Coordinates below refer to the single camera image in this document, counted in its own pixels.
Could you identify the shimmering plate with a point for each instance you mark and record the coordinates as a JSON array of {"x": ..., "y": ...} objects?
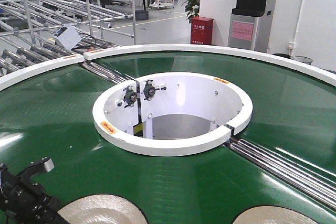
[
  {"x": 102, "y": 208},
  {"x": 271, "y": 214}
]

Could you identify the grey control box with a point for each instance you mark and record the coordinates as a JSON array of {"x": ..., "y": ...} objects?
[{"x": 67, "y": 37}]

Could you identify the black water dispenser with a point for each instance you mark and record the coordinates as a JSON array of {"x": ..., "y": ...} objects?
[{"x": 245, "y": 22}]

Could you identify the green circular conveyor belt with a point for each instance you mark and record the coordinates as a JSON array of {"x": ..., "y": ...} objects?
[{"x": 294, "y": 116}]

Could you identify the red fire extinguisher cabinet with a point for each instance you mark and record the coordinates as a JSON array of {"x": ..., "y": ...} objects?
[{"x": 201, "y": 30}]

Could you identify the steel rollers right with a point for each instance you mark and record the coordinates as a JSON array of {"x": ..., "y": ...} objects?
[{"x": 307, "y": 181}]

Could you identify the steel roller rack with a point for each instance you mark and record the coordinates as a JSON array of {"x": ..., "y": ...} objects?
[{"x": 27, "y": 28}]

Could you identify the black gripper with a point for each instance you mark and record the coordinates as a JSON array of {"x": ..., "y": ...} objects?
[{"x": 25, "y": 201}]

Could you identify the white outer conveyor rim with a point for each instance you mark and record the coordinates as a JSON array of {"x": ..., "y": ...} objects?
[{"x": 28, "y": 72}]

